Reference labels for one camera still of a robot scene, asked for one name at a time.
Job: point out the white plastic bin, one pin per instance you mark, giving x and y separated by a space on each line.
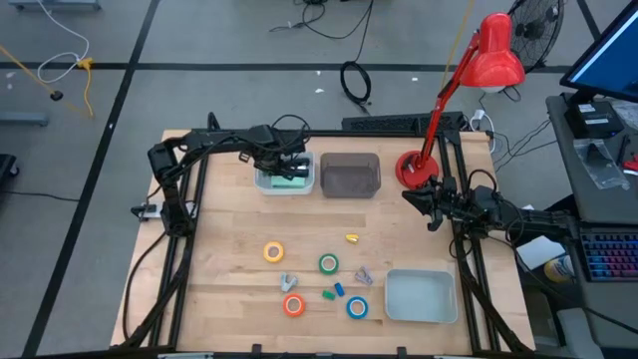
261 187

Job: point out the black mini computer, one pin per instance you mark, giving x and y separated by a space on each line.
593 124

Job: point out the green tape roll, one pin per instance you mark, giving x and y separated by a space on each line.
320 263

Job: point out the grey desk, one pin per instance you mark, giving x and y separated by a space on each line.
603 204

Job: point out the yellow wipes canister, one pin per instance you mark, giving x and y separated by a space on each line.
558 269

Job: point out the black keyboard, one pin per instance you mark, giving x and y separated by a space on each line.
379 122

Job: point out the silver mounting bracket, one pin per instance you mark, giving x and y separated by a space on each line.
149 212

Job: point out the grey translucent plastic bin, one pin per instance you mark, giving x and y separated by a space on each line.
349 189

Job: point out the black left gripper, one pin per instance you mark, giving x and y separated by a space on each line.
279 154

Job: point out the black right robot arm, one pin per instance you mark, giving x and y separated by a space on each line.
538 219

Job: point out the white paper sheet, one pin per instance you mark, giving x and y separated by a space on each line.
541 251

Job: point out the light grey plastic tray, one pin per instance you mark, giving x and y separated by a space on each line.
423 299

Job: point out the black caster wheel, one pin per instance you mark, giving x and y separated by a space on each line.
7 164

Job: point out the grey clip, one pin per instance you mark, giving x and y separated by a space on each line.
366 276

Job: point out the black table clamp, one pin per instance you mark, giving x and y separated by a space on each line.
402 353
256 351

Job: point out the clear plastic bag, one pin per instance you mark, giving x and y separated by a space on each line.
598 164

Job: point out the red desk lamp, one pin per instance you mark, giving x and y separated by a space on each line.
493 55

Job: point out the orange tape roll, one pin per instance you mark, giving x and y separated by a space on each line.
285 305

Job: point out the green mini stapler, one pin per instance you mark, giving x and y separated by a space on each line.
328 295

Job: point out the black aluminium table frame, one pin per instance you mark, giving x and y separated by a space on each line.
329 133

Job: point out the blue tape roll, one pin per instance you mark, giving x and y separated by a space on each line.
365 307

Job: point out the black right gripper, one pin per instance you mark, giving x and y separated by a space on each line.
448 202

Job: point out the mint green stapler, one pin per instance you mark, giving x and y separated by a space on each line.
289 183

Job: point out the black computer monitor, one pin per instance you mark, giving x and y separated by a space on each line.
613 60

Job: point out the black floor fan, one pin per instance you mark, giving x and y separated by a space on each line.
536 30

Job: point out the light blue staple remover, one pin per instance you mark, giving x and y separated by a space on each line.
287 285

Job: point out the backlit rainbow keyboard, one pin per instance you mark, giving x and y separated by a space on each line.
610 256

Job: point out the yellow mini stapler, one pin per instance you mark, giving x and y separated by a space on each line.
352 239

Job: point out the grey cart base bar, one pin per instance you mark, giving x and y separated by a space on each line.
22 118
55 5

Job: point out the white power adapter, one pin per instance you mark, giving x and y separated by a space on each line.
478 115

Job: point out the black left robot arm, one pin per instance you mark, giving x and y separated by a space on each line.
169 199

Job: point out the yellow tape roll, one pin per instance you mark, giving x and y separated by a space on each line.
265 251

